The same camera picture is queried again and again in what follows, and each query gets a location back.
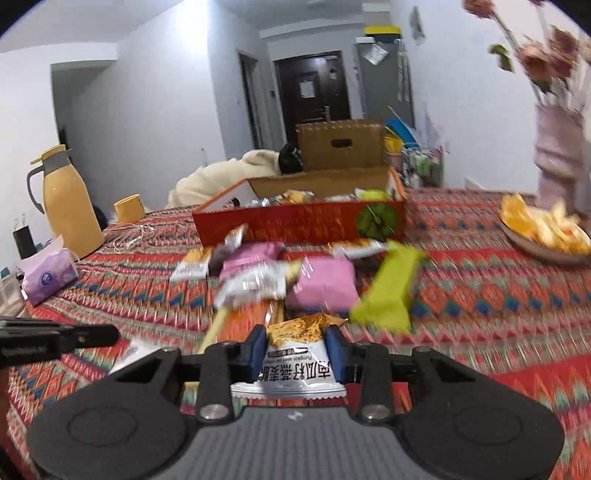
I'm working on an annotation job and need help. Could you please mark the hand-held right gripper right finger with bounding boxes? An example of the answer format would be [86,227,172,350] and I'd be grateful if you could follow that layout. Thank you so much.
[324,324,481,425]

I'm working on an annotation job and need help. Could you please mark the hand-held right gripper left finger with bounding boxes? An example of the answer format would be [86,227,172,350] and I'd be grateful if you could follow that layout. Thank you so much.
[113,324,269,423]

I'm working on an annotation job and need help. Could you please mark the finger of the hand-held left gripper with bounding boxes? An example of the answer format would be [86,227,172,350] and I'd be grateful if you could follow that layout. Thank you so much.
[0,318,120,354]

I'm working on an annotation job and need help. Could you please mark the white pumpkin seed packet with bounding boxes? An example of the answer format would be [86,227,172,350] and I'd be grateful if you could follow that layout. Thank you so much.
[229,314,348,400]

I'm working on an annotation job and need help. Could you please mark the pile of mixed snack packets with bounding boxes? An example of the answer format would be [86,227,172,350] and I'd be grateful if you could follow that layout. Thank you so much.
[168,224,391,352]

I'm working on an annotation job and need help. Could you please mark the pink snack packet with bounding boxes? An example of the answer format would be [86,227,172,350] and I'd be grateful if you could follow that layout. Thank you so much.
[221,242,286,280]
[285,256,361,315]

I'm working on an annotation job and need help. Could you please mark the red cardboard box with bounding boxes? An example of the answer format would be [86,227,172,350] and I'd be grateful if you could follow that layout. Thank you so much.
[191,167,408,247]

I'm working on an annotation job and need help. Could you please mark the plain white snack packet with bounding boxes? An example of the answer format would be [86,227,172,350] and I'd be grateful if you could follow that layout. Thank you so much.
[108,338,160,374]

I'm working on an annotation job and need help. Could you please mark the purple tissue pack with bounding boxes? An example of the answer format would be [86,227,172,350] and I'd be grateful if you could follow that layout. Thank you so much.
[18,235,80,308]

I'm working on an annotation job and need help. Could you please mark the small black paper bag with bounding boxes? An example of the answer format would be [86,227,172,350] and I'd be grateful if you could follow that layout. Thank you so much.
[12,217,38,259]

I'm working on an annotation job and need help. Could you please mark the yellow thermos jug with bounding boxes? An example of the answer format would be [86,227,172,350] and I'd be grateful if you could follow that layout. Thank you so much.
[27,144,105,261]

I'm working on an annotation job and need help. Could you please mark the yellow cup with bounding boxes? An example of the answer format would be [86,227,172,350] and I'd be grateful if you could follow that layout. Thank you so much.
[113,195,147,223]

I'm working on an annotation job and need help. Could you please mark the cream cloth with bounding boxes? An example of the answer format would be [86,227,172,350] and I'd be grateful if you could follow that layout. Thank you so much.
[167,149,283,209]

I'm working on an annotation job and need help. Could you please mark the brown cardboard box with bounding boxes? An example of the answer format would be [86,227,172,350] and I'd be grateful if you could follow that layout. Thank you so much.
[295,119,385,174]

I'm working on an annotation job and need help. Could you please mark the blue plastic dustpan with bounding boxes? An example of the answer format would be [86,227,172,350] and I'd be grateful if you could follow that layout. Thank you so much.
[385,117,419,146]

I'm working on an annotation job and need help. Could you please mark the dark entrance door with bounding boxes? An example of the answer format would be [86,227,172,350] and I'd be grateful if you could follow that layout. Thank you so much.
[273,55,352,134]

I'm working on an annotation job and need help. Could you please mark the grey refrigerator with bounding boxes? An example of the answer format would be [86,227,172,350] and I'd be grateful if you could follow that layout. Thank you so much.
[353,39,415,130]

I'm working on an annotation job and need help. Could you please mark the white folded umbrella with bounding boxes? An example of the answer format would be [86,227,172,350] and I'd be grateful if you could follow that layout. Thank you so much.
[397,39,414,102]

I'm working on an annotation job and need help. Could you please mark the pink ceramic vase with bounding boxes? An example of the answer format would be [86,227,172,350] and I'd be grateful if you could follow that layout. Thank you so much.
[533,104,591,217]

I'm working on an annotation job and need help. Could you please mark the clear plastic bag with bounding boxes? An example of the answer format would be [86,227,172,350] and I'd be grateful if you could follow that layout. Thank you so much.
[362,42,389,64]

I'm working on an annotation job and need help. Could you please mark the yellow and black box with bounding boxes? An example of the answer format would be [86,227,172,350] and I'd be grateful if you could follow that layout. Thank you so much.
[363,24,401,43]

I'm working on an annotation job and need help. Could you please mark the dried pink roses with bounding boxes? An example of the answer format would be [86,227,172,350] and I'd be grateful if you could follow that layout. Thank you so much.
[462,0,591,109]

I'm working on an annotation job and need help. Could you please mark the white string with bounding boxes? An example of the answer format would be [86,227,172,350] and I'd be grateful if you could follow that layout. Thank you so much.
[104,222,153,252]

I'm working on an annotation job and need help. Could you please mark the wire rack with bottles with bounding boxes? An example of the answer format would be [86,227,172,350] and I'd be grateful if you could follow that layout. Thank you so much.
[402,145,444,188]

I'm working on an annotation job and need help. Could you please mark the wall picture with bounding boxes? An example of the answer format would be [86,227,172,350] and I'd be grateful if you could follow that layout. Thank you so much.
[411,7,426,46]

